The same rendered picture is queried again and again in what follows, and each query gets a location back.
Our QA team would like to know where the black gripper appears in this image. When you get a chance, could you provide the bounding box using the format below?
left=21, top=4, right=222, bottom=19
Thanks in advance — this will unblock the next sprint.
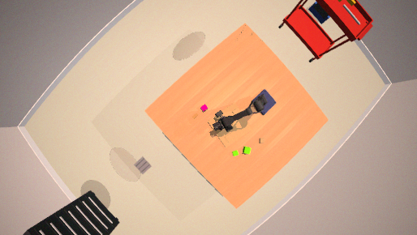
left=215, top=110, right=233, bottom=132

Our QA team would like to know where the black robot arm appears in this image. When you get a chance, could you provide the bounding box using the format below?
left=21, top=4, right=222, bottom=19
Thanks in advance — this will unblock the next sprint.
left=212, top=94, right=268, bottom=130

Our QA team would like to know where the green block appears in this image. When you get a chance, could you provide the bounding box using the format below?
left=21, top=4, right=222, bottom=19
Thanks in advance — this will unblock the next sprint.
left=243, top=146, right=251, bottom=154

